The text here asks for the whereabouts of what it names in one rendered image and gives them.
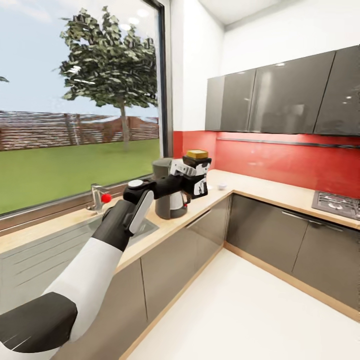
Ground coffee cup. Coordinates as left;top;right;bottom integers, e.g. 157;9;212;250
218;182;227;191

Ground bottle of coffee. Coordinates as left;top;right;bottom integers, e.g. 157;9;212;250
181;149;212;200

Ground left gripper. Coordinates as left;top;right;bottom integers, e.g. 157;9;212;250
162;174;205;196

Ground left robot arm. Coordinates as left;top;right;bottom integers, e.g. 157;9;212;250
0;160;205;360

